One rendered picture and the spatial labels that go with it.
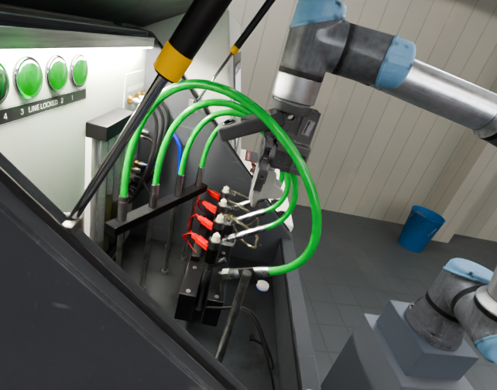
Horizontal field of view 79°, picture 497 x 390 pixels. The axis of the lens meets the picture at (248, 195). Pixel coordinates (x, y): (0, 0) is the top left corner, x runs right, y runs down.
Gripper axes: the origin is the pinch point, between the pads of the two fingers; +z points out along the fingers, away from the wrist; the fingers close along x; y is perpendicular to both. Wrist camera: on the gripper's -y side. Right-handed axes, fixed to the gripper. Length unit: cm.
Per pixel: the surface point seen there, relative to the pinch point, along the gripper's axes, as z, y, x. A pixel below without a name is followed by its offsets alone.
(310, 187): -11.3, 6.0, -14.4
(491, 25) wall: -98, 202, 270
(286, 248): 26.6, 18.2, 25.0
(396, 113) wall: -3, 151, 265
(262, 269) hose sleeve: 5.7, 3.6, -13.3
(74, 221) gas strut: -9.9, -17.7, -31.6
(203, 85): -19.8, -12.2, -6.3
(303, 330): 26.6, 19.3, -5.3
